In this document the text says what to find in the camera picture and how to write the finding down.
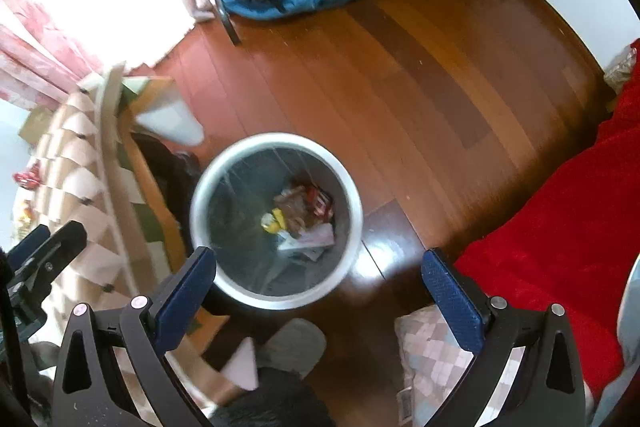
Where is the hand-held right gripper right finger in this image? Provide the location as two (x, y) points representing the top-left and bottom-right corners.
(422, 248), (587, 427)

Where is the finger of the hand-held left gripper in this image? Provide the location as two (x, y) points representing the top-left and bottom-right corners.
(6, 224), (52, 275)
(15, 220), (89, 305)

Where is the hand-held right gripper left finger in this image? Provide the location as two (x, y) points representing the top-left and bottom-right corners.
(52, 247), (217, 427)

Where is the round white trash bin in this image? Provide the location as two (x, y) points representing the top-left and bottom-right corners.
(190, 133), (362, 312)

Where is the white pink box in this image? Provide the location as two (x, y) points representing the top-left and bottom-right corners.
(277, 224), (336, 260)

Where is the brown red packet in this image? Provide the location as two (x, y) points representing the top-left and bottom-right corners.
(274, 187), (313, 233)

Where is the small red wrapper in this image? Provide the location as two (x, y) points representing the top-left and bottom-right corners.
(306, 186), (333, 220)

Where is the yellow orange snack packet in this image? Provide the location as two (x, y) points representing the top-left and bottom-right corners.
(12, 199), (38, 228)

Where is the pink patchwork cushion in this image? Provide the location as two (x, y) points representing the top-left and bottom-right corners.
(394, 304), (526, 427)

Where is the checkered tablecloth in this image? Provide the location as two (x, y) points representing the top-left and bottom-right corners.
(0, 62), (221, 408)

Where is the grey slipper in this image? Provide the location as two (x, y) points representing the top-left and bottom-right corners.
(257, 318), (327, 378)

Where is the red blanket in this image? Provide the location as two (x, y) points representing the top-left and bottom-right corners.
(452, 39), (640, 373)

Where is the dark cloth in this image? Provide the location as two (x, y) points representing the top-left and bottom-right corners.
(132, 132), (201, 248)

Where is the pink floral curtain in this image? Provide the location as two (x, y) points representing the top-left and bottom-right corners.
(0, 0), (216, 108)

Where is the clear plastic bag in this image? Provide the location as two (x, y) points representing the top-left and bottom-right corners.
(602, 44), (640, 95)

